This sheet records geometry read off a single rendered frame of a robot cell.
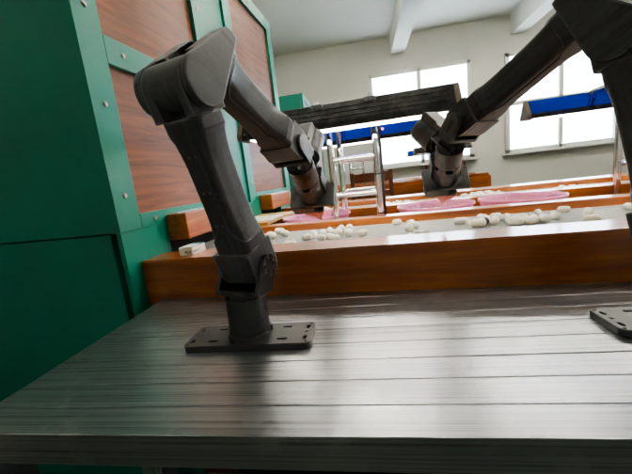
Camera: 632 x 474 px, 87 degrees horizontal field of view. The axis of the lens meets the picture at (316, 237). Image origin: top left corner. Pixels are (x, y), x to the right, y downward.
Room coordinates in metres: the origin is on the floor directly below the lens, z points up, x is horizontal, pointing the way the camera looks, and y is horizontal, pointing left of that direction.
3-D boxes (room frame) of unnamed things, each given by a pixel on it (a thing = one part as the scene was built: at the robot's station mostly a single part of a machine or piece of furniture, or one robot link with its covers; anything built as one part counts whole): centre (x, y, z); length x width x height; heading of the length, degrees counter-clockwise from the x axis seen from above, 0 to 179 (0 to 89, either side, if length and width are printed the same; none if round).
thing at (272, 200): (1.69, 0.18, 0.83); 0.30 x 0.06 x 0.07; 167
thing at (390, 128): (1.54, -0.24, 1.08); 0.62 x 0.08 x 0.07; 77
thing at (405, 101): (0.99, -0.11, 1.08); 0.62 x 0.08 x 0.07; 77
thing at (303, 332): (0.50, 0.12, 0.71); 0.20 x 0.07 x 0.08; 81
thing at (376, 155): (1.07, -0.14, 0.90); 0.20 x 0.19 x 0.45; 77
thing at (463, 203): (1.20, -0.44, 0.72); 0.27 x 0.27 x 0.10
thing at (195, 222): (1.03, 0.33, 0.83); 0.30 x 0.06 x 0.07; 167
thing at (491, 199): (1.14, -0.71, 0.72); 0.27 x 0.27 x 0.10
